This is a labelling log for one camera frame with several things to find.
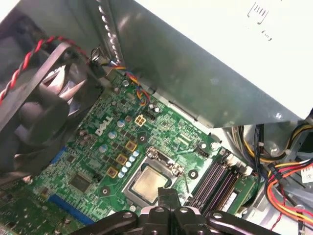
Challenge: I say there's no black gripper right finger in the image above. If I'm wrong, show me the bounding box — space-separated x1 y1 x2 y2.
169 188 279 235

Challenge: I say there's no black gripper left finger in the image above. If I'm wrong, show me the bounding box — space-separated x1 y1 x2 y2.
70 188 172 235

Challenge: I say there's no thin metal locking lever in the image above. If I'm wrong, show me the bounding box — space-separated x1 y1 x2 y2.
182 171 192 198

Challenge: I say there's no silver CPU green edge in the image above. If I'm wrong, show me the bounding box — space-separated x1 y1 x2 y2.
133 166 169 199

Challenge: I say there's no metal socket cover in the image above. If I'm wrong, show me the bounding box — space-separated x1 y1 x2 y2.
122 146 185 207

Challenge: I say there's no CPU socket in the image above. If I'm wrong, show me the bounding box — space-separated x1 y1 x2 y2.
121 146 185 207

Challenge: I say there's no black RAM slot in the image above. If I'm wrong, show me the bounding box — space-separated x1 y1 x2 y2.
200 164 239 215
193 158 232 211
183 153 225 208
207 166 246 218

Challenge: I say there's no blue expansion slot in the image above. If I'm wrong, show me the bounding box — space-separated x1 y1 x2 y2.
47 194 96 226

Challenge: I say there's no green motherboard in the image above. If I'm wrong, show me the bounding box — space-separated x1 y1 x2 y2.
0 68 260 235

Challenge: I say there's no blue board connector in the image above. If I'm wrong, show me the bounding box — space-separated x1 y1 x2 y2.
49 146 68 165

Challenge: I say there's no silver power supply unit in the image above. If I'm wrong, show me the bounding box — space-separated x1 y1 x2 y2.
107 0 313 128

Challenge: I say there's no black case fan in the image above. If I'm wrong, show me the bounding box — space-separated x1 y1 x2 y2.
0 41 103 177

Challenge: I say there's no black and silver PC case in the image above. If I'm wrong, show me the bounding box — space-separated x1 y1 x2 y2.
0 0 313 235

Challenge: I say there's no orange yellow red wire bundle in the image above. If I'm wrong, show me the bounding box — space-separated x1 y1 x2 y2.
229 122 313 231

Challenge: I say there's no multicolour thin fan wire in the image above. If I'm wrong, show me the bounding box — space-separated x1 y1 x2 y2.
123 66 151 107

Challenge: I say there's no red black twisted fan wire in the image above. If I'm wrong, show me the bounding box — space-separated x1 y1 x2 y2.
0 36 88 106

